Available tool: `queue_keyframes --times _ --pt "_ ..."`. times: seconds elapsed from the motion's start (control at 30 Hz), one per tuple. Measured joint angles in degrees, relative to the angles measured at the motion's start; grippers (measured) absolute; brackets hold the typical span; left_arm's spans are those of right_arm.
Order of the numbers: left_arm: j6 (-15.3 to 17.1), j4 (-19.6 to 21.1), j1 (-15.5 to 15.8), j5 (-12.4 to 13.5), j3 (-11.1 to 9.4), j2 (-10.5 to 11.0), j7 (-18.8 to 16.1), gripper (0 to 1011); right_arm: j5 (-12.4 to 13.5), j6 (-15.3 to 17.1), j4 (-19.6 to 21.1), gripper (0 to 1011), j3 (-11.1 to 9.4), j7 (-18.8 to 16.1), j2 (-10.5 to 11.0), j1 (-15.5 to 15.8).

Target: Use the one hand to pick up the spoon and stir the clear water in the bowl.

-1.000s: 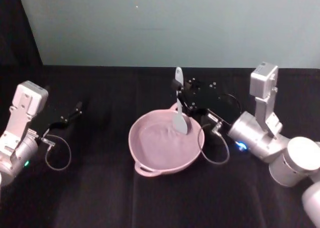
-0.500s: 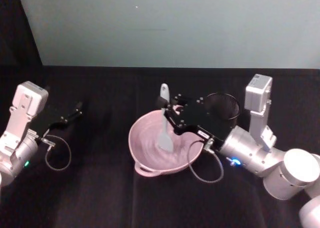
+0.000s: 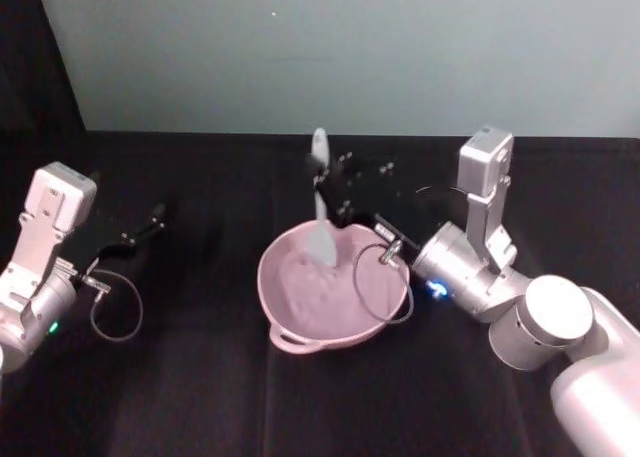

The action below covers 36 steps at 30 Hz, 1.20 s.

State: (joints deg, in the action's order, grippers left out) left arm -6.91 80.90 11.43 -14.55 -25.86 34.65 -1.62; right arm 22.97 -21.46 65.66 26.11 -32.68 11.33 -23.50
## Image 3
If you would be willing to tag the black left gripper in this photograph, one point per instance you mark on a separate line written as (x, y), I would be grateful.
(111, 252)

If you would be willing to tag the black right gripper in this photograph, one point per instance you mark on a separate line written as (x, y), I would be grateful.
(385, 202)

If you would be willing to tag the grey spatula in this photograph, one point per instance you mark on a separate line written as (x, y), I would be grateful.
(321, 244)

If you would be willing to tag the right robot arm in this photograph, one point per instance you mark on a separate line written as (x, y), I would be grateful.
(545, 317)

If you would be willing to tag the black table cloth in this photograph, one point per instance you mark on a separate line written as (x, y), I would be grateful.
(200, 402)

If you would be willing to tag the black backdrop cloth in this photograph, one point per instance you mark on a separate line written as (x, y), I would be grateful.
(30, 52)

